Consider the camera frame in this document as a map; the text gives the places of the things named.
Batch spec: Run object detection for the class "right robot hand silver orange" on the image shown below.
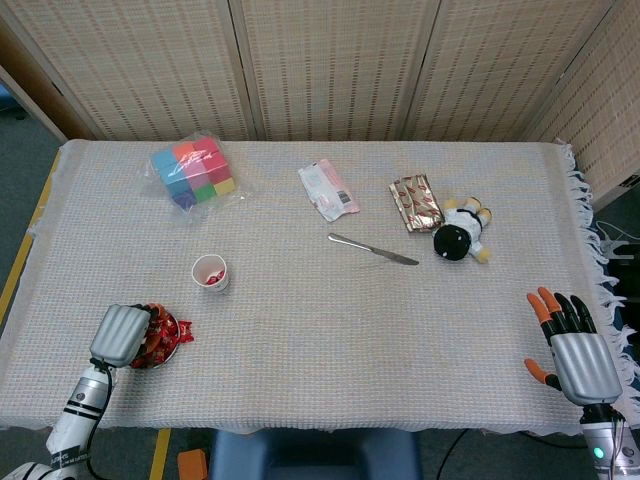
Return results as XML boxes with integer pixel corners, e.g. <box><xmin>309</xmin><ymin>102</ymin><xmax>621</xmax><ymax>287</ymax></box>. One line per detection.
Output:
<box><xmin>523</xmin><ymin>285</ymin><xmax>624</xmax><ymax>406</ymax></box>

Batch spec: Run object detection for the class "left robot hand silver orange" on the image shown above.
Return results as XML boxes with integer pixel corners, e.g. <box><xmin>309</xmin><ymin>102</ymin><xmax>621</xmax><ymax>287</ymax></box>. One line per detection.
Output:
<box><xmin>88</xmin><ymin>303</ymin><xmax>154</xmax><ymax>370</ymax></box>

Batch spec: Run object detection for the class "white paper cup blue print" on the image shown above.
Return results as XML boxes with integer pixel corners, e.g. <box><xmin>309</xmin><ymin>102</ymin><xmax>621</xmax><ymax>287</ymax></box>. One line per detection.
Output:
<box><xmin>191</xmin><ymin>253</ymin><xmax>231</xmax><ymax>296</ymax></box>

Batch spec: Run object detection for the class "orange block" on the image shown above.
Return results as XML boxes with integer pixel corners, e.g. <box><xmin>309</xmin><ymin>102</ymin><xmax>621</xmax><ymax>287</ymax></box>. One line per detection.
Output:
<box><xmin>177</xmin><ymin>448</ymin><xmax>209</xmax><ymax>480</ymax></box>

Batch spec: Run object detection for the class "plush doll black head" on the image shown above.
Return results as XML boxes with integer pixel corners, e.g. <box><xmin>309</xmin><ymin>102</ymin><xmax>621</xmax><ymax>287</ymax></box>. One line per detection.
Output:
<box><xmin>432</xmin><ymin>196</ymin><xmax>494</xmax><ymax>265</ymax></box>

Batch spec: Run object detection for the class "colourful foam blocks clear bag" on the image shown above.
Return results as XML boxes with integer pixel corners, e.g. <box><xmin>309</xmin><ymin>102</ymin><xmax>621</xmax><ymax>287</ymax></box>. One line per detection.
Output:
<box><xmin>142</xmin><ymin>130</ymin><xmax>251</xmax><ymax>224</ymax></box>

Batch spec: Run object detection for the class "white woven tablecloth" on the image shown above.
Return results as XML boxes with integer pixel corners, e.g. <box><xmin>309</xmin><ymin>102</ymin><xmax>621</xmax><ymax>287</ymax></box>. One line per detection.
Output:
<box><xmin>0</xmin><ymin>137</ymin><xmax>639</xmax><ymax>436</ymax></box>

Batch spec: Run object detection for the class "gold red-print snack packet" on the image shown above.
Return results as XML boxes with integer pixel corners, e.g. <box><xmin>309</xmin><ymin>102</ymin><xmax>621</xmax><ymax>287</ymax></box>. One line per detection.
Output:
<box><xmin>388</xmin><ymin>173</ymin><xmax>446</xmax><ymax>234</ymax></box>

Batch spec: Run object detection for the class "silver table knife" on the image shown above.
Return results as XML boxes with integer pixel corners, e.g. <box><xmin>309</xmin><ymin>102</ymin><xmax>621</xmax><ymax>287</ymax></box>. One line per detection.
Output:
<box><xmin>327</xmin><ymin>233</ymin><xmax>420</xmax><ymax>267</ymax></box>

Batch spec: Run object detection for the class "pink white snack packet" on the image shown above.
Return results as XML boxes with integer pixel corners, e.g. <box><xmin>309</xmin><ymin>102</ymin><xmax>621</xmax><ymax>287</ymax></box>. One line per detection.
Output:
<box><xmin>297</xmin><ymin>158</ymin><xmax>361</xmax><ymax>222</ymax></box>

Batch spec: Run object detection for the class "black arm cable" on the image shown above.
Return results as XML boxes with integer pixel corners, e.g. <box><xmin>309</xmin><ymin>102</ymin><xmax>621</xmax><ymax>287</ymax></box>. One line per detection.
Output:
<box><xmin>84</xmin><ymin>357</ymin><xmax>119</xmax><ymax>480</ymax></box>

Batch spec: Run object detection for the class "white cable bundle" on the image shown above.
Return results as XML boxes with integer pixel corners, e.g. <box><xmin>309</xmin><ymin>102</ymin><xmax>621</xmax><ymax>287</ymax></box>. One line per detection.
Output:
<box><xmin>592</xmin><ymin>219</ymin><xmax>634</xmax><ymax>261</ymax></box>

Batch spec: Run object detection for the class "black floor cable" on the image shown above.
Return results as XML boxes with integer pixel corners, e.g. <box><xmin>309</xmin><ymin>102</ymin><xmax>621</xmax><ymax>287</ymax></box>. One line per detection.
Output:
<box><xmin>437</xmin><ymin>428</ymin><xmax>594</xmax><ymax>479</ymax></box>

